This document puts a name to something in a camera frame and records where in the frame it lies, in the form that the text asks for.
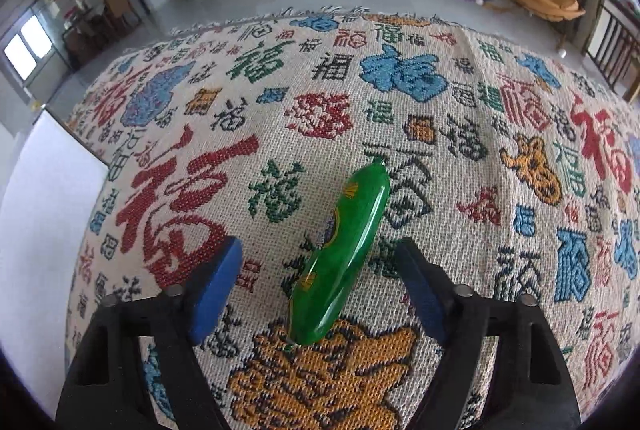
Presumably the white cardboard box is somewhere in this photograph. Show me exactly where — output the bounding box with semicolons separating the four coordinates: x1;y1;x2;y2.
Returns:
0;108;111;380

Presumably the dark wooden dining chair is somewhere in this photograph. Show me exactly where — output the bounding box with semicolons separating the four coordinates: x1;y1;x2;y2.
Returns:
582;0;639;104

